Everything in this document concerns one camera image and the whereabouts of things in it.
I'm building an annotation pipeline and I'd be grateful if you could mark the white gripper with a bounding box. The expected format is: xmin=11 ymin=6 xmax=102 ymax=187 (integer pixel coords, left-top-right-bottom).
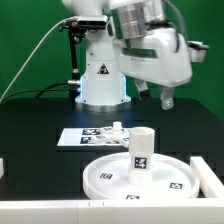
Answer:
xmin=113 ymin=28 xmax=192 ymax=110

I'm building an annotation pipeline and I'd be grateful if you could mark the white cross-shaped table base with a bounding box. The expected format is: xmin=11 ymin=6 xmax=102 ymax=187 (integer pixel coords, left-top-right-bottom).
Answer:
xmin=92 ymin=121 xmax=129 ymax=147

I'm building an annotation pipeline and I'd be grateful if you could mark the white round table top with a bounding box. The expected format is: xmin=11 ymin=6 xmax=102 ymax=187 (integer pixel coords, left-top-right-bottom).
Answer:
xmin=83 ymin=152 xmax=200 ymax=200

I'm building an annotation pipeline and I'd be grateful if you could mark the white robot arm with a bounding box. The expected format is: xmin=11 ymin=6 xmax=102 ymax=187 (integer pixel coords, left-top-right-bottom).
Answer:
xmin=61 ymin=0 xmax=192 ymax=111

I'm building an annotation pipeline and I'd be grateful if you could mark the white marker sheet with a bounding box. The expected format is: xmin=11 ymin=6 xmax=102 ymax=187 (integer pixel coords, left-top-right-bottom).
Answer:
xmin=56 ymin=127 xmax=131 ymax=147

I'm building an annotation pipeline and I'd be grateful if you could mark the white L-shaped border fence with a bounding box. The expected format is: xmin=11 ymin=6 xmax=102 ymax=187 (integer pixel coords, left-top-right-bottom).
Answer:
xmin=0 ymin=157 xmax=224 ymax=224

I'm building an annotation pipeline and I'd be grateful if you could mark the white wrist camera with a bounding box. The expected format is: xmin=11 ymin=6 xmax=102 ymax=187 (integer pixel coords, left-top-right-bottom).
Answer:
xmin=188 ymin=41 xmax=209 ymax=63

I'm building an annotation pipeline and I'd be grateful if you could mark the black cable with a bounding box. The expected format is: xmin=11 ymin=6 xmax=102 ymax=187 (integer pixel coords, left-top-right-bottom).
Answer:
xmin=0 ymin=80 xmax=82 ymax=106

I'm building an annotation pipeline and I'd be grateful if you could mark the grey camera cable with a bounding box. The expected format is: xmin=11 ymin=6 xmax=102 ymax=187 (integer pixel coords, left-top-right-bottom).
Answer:
xmin=0 ymin=17 xmax=78 ymax=103

